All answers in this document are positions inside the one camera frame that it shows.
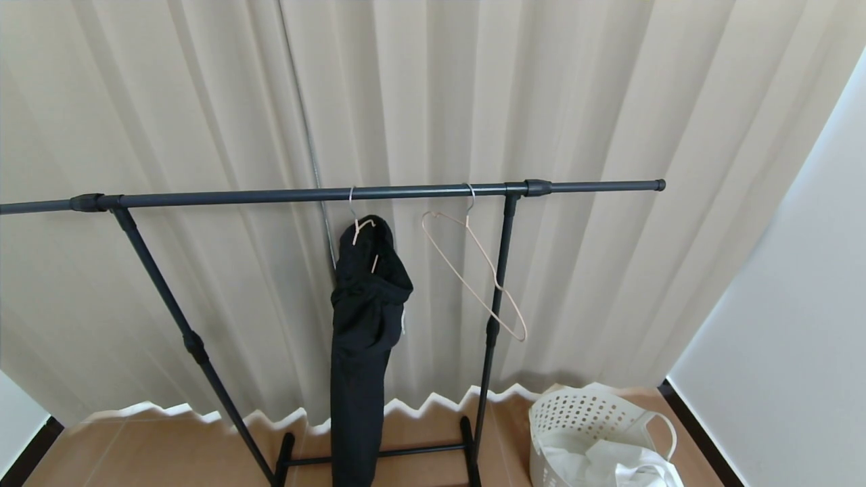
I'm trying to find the black shorts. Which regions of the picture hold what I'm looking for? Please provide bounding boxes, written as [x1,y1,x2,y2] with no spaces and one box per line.
[329,214,415,487]

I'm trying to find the beige curtain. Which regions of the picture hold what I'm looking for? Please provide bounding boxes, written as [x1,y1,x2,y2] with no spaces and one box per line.
[0,0,866,428]

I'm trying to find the black clothes rack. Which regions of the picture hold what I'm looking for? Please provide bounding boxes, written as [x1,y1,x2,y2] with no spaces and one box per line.
[0,179,668,487]

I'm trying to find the pink clothes hanger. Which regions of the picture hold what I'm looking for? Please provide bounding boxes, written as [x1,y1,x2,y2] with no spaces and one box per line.
[347,185,382,275]
[421,182,528,344]

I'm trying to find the white laundry basket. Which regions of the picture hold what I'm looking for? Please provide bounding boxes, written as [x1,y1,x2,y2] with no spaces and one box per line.
[528,386,679,487]

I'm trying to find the white garment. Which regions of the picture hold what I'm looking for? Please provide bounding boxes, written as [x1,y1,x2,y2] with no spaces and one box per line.
[540,432,687,487]

